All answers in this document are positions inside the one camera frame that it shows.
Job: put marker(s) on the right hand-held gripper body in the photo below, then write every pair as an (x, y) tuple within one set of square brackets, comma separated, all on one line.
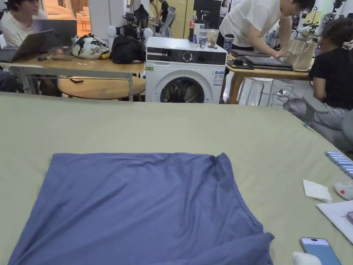
[(304, 260)]

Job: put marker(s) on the smartphone with blue screen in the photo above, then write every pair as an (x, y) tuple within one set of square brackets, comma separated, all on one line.
[(320, 252)]

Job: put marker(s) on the white paper tissue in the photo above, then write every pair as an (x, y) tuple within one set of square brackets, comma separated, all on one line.
[(315, 191)]

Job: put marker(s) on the white hand controller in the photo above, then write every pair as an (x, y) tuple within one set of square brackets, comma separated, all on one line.
[(344, 190)]

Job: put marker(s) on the blue and white striped strip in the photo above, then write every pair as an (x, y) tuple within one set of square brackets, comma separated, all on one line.
[(340, 163)]

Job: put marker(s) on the white power strip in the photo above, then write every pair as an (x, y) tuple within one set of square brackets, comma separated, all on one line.
[(281, 92)]

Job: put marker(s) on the blue shirt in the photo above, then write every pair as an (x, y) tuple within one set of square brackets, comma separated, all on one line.
[(132, 209)]

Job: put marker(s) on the bed with pale green sheet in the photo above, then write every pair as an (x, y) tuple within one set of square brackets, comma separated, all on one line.
[(171, 129)]

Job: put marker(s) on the white washing machine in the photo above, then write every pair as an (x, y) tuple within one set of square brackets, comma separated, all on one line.
[(160, 74)]

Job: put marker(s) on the group of people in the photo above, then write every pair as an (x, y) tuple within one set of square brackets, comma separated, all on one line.
[(162, 8)]

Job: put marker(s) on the black and white robot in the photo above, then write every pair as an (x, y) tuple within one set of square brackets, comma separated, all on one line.
[(132, 23)]

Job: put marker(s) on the wooden desk with laptops and bags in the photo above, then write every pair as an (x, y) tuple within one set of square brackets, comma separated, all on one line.
[(82, 65)]

